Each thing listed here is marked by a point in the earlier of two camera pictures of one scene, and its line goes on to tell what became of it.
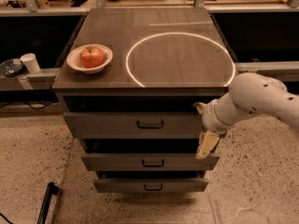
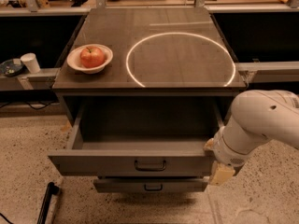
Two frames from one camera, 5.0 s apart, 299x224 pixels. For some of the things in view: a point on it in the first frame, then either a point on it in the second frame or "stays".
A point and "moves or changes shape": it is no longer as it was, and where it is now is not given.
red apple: (92, 58) stays
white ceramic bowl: (73, 58) stays
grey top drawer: (128, 124) moves or changes shape
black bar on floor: (50, 190) stays
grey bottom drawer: (150, 186) stays
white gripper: (210, 118) -> (224, 153)
